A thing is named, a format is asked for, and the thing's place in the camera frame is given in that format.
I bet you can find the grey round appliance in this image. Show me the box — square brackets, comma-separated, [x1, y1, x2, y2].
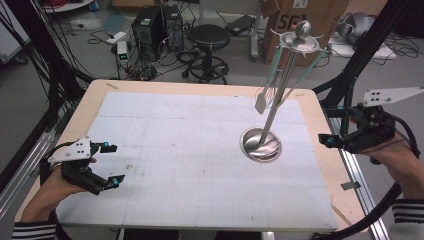
[334, 11, 376, 44]

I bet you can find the white power strip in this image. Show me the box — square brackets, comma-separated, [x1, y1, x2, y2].
[106, 30, 129, 45]

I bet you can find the black flat device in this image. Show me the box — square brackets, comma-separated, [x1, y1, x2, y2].
[224, 14, 256, 36]

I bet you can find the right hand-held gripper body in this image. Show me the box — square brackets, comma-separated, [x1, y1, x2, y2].
[339, 85, 424, 166]

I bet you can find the white device with green light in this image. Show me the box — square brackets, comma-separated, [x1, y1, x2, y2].
[116, 40, 130, 69]

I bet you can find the black metal stand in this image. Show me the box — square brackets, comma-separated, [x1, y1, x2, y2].
[313, 0, 414, 146]

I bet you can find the grey metal post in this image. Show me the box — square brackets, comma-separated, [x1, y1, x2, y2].
[249, 9, 263, 63]

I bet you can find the white grid mat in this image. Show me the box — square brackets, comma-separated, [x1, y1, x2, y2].
[54, 90, 339, 233]

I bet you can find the large brown cardboard box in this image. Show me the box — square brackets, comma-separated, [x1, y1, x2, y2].
[261, 0, 351, 67]

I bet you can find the tangle of black cables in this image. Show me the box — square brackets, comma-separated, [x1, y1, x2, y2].
[124, 49, 188, 82]

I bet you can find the pastry brush with mint handle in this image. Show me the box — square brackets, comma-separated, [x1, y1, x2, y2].
[254, 44, 284, 115]

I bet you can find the black round stool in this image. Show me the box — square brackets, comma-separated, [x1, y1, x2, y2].
[181, 23, 232, 85]

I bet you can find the black computer tower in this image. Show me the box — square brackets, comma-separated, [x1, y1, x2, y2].
[162, 3, 185, 54]
[131, 5, 167, 63]

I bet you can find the white flat sheet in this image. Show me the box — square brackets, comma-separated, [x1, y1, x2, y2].
[329, 36, 398, 60]

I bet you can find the aluminium rail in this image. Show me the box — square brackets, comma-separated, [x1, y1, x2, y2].
[324, 108, 388, 240]
[0, 129, 56, 218]

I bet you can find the black metal frame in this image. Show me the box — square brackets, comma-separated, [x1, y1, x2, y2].
[0, 0, 95, 134]

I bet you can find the cream spatula with mint handle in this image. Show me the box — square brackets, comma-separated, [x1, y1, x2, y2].
[281, 48, 328, 103]

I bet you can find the person's right hand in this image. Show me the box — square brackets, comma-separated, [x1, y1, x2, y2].
[348, 116, 424, 188]

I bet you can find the person's left hand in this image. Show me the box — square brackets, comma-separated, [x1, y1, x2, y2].
[39, 157, 98, 209]

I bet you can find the black cable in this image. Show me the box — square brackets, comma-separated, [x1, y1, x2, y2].
[313, 111, 422, 240]

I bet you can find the black tape strip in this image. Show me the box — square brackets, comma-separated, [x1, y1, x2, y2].
[340, 180, 362, 191]

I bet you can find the steel utensil stand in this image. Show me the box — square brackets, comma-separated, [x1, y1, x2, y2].
[239, 19, 326, 164]

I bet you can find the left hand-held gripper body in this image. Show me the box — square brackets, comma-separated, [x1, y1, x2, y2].
[39, 135, 110, 196]

